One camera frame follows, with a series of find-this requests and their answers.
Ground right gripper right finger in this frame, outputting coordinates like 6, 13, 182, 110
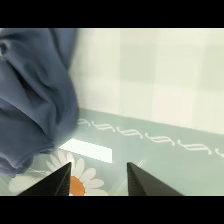
126, 162, 184, 197

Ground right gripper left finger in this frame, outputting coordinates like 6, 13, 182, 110
17, 161, 73, 197

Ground blue shirt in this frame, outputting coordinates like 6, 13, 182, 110
0, 28, 81, 178

